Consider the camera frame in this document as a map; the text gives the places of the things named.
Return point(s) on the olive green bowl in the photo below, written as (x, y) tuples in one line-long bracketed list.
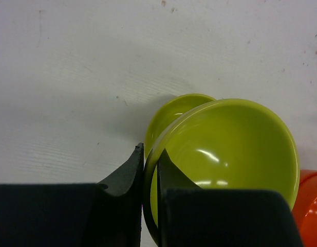
[(227, 143)]

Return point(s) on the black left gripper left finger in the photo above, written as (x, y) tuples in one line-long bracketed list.
[(106, 213)]

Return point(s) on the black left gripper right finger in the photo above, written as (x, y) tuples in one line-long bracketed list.
[(191, 216)]

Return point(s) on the lime green bowl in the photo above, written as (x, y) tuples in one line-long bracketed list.
[(168, 113)]

